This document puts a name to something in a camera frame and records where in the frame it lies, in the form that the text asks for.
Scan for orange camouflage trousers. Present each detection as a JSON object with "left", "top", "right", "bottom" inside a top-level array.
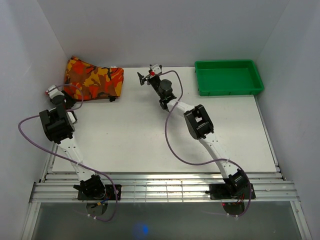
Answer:
[{"left": 63, "top": 56, "right": 124, "bottom": 101}]

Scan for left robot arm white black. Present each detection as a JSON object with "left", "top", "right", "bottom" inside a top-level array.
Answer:
[{"left": 39, "top": 85, "right": 106, "bottom": 200}]

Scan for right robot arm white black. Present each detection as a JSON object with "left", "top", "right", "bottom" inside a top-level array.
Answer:
[{"left": 137, "top": 70, "right": 254, "bottom": 200}]

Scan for green plastic tray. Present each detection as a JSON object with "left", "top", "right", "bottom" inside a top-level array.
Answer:
[{"left": 194, "top": 59, "right": 265, "bottom": 97}]

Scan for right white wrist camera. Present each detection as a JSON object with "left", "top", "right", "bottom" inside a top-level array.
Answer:
[{"left": 148, "top": 64, "right": 163, "bottom": 77}]

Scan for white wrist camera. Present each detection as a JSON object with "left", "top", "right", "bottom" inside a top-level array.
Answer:
[
  {"left": 148, "top": 64, "right": 163, "bottom": 77},
  {"left": 45, "top": 85, "right": 62, "bottom": 99}
]

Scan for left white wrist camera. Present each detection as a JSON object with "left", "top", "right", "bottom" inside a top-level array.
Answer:
[{"left": 45, "top": 85, "right": 62, "bottom": 99}]

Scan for aluminium rail frame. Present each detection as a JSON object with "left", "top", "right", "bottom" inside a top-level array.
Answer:
[{"left": 31, "top": 129, "right": 300, "bottom": 204}]

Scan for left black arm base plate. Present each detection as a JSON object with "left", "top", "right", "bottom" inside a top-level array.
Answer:
[{"left": 76, "top": 184, "right": 122, "bottom": 201}]

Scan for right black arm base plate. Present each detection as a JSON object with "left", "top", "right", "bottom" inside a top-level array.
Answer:
[{"left": 205, "top": 183, "right": 256, "bottom": 200}]

